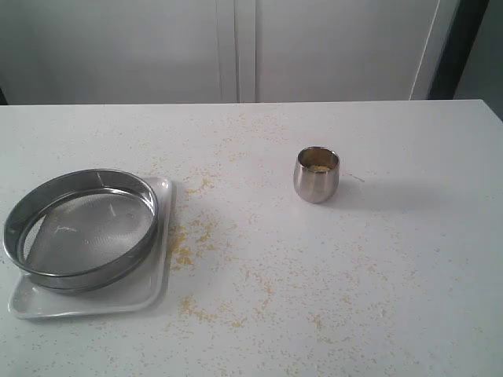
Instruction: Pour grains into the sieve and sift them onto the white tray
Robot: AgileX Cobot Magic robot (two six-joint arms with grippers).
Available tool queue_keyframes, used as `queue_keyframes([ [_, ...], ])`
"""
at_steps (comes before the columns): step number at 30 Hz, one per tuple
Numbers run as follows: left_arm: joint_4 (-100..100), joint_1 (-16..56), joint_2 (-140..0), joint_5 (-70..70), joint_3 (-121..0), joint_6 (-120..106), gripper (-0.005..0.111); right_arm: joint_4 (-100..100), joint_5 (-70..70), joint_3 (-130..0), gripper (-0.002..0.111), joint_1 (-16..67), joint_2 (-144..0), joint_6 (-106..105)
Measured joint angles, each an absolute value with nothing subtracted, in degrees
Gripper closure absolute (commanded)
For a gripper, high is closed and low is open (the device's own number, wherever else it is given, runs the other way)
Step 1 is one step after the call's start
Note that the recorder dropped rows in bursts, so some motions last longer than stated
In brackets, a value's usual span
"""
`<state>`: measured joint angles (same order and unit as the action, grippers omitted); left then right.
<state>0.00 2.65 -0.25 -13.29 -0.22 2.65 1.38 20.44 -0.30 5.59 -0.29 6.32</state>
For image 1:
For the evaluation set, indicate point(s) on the stainless steel cup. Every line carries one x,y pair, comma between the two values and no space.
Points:
316,174

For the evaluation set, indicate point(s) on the round stainless steel sieve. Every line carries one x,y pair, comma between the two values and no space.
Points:
83,230

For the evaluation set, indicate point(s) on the white square plastic tray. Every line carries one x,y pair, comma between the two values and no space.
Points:
134,292

